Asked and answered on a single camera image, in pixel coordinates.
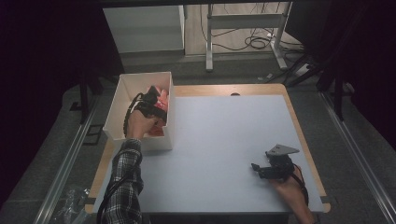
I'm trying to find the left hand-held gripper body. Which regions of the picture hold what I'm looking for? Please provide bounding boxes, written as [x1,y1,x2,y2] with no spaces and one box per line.
[134,85,169,123]

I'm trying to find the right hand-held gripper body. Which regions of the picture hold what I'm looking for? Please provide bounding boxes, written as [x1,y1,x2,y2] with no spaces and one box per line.
[263,143,301,181]

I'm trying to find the white box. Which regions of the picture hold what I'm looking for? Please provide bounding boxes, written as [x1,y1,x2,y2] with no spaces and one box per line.
[102,71,176,153]

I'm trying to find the person's left hand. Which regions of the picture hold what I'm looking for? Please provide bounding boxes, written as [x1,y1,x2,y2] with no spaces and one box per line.
[125,108,161,141]

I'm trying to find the person's right hand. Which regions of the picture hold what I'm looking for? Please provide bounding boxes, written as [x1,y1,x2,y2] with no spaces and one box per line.
[269,165,309,216]

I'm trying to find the light grey table mat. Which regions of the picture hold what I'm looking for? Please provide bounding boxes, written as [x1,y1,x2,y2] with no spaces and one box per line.
[92,94,325,215]

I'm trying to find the dark stand leg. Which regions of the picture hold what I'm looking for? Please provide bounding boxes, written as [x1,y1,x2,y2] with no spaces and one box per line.
[69,74,105,125]

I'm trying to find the white cabinet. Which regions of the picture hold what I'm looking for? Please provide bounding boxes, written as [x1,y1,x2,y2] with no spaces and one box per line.
[102,4,186,54]

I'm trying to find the white power strip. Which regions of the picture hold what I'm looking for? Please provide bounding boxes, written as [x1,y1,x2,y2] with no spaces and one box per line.
[293,63,311,77]

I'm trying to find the black tripod stand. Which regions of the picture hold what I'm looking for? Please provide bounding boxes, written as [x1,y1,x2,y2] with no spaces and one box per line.
[264,52,356,122]

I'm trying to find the clear plastic bag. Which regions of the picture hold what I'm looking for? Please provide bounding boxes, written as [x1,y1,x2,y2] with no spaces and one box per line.
[55,185,92,224]

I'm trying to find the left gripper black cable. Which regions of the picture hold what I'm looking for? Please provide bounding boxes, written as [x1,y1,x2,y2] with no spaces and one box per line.
[96,92,145,224]

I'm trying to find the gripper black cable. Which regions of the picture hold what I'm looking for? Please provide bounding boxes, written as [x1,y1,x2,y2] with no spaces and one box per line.
[96,92,145,224]
[291,163,310,206]

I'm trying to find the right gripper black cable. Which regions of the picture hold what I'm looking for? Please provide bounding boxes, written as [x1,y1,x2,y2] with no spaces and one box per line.
[291,163,310,206]

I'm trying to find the aluminium floor rail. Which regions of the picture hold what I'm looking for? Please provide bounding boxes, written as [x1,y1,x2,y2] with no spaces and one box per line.
[319,91,396,224]
[32,95,101,224]

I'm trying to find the black floor cables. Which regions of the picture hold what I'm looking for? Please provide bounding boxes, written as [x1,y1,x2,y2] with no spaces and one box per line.
[199,2,305,54]

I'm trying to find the grey metal desk frame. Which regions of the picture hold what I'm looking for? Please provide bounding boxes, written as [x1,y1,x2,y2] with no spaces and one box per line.
[205,1,294,73]

